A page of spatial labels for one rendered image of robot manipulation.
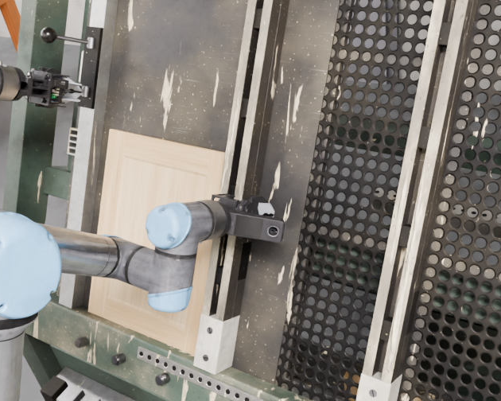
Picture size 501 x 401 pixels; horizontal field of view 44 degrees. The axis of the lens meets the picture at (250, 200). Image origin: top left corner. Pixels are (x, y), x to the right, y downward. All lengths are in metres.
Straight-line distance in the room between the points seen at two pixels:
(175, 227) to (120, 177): 0.58
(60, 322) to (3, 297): 1.00
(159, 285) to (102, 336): 0.58
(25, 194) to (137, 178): 0.41
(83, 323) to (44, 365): 0.39
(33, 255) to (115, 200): 0.84
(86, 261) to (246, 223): 0.31
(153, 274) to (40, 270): 0.35
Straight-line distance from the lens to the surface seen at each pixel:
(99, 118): 1.66
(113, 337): 1.65
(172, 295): 1.11
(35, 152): 1.86
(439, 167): 1.20
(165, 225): 1.06
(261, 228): 1.20
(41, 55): 1.83
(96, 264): 1.12
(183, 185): 1.49
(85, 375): 1.80
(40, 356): 2.05
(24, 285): 0.80
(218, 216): 1.15
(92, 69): 1.64
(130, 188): 1.59
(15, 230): 0.78
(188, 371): 1.51
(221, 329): 1.41
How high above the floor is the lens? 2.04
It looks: 36 degrees down
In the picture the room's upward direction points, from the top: 10 degrees counter-clockwise
